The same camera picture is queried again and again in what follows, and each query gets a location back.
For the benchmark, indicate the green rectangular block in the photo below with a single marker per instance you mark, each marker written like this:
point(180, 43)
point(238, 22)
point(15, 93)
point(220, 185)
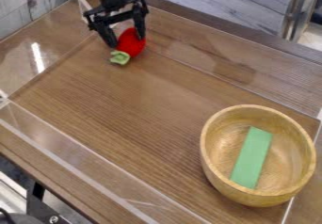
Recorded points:
point(251, 158)

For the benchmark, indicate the black table leg clamp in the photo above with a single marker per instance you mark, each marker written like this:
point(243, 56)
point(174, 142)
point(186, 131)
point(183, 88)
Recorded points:
point(40, 213)

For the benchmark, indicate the wooden bowl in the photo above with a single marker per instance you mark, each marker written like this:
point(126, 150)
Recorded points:
point(290, 162)

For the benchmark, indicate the clear acrylic tray wall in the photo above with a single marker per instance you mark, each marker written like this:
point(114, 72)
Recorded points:
point(103, 191)

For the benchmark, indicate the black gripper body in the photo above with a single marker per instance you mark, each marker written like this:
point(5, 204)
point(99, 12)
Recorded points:
point(115, 2)

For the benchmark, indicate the metal stand in background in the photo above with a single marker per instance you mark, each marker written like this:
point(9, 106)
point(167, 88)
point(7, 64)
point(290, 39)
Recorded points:
point(297, 19)

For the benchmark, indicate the red plush strawberry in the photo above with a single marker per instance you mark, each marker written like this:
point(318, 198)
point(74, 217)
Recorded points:
point(130, 47)

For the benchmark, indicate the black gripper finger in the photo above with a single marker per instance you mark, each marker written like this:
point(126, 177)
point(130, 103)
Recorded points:
point(139, 14)
point(107, 34)

